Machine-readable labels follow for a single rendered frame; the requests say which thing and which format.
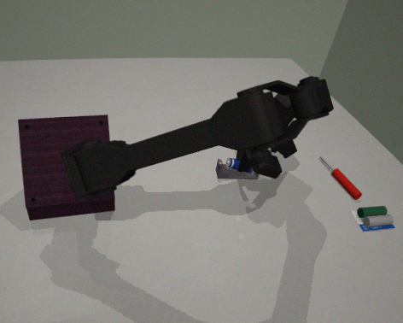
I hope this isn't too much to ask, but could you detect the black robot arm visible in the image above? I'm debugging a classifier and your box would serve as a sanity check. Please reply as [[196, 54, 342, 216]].
[[61, 76, 333, 201]]

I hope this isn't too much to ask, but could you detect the blue battery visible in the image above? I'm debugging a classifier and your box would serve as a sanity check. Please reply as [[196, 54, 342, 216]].
[[226, 158, 253, 173]]

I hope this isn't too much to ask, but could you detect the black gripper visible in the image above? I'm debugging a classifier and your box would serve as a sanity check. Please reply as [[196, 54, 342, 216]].
[[237, 148, 282, 179]]

